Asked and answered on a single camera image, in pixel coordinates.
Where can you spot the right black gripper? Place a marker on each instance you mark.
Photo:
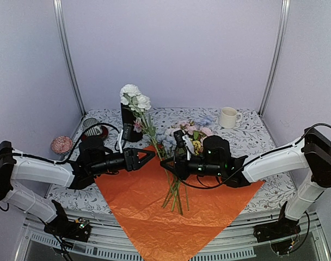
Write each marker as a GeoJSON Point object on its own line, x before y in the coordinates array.
{"type": "Point", "coordinates": [180, 170]}

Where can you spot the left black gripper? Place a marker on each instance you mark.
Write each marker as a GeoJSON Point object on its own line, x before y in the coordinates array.
{"type": "Point", "coordinates": [132, 160]}

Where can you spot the white artificial flower stem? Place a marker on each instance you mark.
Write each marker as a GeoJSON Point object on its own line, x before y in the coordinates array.
{"type": "Point", "coordinates": [138, 104]}

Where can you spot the orange yellow wrapping paper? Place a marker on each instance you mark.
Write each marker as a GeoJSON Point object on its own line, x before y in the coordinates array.
{"type": "Point", "coordinates": [161, 229]}

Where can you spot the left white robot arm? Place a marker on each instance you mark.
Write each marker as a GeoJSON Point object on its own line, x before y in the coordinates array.
{"type": "Point", "coordinates": [16, 166]}

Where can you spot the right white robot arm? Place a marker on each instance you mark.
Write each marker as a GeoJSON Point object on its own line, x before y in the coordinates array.
{"type": "Point", "coordinates": [312, 151]}

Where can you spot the tall black vase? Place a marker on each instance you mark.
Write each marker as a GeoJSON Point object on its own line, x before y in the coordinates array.
{"type": "Point", "coordinates": [128, 117]}

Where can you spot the red round coaster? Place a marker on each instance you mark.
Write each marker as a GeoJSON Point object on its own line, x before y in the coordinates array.
{"type": "Point", "coordinates": [102, 136]}

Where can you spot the striped ceramic cup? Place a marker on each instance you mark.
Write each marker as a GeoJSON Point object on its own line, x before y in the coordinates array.
{"type": "Point", "coordinates": [90, 127]}

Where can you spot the white ceramic mug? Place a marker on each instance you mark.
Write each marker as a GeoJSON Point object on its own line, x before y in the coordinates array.
{"type": "Point", "coordinates": [229, 117]}

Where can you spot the floral patterned tablecloth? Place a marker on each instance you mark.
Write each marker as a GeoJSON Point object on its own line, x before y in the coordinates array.
{"type": "Point", "coordinates": [248, 137]}

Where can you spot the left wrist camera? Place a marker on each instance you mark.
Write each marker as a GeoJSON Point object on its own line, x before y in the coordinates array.
{"type": "Point", "coordinates": [124, 135]}

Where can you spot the aluminium front rail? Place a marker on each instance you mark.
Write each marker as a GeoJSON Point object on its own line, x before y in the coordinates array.
{"type": "Point", "coordinates": [109, 242]}

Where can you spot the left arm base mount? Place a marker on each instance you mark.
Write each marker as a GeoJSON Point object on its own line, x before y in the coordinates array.
{"type": "Point", "coordinates": [62, 227]}

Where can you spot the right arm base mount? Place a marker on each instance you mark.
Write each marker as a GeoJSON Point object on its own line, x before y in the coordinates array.
{"type": "Point", "coordinates": [283, 227]}

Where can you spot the left aluminium frame post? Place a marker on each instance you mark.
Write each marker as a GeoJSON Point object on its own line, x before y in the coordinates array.
{"type": "Point", "coordinates": [58, 12]}

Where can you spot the aluminium frame post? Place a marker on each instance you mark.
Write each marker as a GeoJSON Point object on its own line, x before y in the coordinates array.
{"type": "Point", "coordinates": [58, 12]}
{"type": "Point", "coordinates": [282, 26]}

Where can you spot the right aluminium frame post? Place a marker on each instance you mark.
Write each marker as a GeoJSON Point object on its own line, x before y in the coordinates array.
{"type": "Point", "coordinates": [282, 26]}

